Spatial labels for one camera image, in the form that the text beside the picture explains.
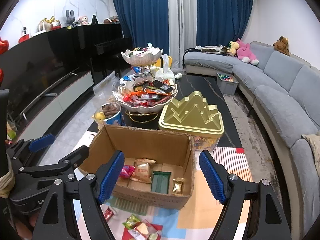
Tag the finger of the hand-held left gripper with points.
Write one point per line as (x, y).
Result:
(72, 157)
(41, 141)

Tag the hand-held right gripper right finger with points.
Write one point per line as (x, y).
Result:
(212, 177)

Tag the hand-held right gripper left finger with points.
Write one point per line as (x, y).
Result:
(110, 177)

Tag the pink snack packet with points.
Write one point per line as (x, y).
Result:
(127, 171)

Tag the beige snack packet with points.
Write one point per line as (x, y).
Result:
(146, 164)
(141, 175)

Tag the gold snack packet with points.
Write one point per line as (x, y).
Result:
(178, 186)

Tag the red snack packet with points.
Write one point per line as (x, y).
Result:
(110, 214)

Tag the light green snack packet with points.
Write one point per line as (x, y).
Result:
(131, 221)

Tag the dark green snack packet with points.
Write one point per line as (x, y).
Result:
(161, 182)

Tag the brown cardboard box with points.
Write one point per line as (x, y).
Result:
(150, 142)

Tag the snack packets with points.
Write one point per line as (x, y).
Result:
(157, 228)

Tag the pile of assorted snacks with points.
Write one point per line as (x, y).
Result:
(150, 92)

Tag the person's left hand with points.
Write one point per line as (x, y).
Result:
(23, 226)

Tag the colourful patchwork tablecloth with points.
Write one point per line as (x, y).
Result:
(225, 180)

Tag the yellow bear figure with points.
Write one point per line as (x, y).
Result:
(98, 118)

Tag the grey remote control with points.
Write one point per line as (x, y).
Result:
(51, 94)

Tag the grey patterned rug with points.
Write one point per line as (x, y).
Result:
(255, 142)

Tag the grey television cabinet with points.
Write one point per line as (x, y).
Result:
(70, 90)

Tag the clear jar of nuts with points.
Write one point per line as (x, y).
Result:
(112, 111)

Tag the candy box with gold lid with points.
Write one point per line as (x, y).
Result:
(190, 115)

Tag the pale green candy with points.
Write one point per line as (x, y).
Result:
(153, 236)

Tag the black curved television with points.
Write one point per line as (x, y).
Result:
(37, 67)

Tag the clear plastic bag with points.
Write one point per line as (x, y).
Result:
(105, 90)

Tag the red heart foil balloon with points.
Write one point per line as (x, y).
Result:
(1, 77)
(3, 46)

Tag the grey storage bin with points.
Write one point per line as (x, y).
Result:
(226, 86)

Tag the red box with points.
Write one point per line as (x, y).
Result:
(24, 39)

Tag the beige jacket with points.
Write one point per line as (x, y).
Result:
(312, 150)

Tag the grey corner sofa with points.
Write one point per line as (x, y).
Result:
(270, 87)

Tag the white tissue bag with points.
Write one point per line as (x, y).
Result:
(165, 75)

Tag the white small stand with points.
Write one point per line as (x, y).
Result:
(45, 27)

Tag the black upright piano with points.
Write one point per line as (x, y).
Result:
(110, 47)

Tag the white tiered bowl stand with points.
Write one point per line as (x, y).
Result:
(141, 57)

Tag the gold foil ornament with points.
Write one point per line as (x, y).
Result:
(48, 20)

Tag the grey rabbit plush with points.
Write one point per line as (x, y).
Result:
(70, 18)

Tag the small plush doll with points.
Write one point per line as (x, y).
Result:
(83, 20)

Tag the clothes on sofa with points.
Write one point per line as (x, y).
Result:
(212, 49)

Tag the pink plush toy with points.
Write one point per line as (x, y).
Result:
(246, 52)

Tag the yellow plush toy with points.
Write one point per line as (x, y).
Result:
(233, 48)

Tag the black metronome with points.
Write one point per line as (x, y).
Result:
(94, 20)

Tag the brown pile of items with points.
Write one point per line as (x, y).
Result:
(111, 20)

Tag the brown plush toy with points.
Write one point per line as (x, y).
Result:
(281, 45)

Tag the white sheer curtain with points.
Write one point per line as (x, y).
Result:
(183, 22)

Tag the blue curtain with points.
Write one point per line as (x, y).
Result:
(225, 12)
(140, 15)

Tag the white small camera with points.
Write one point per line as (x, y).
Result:
(25, 31)

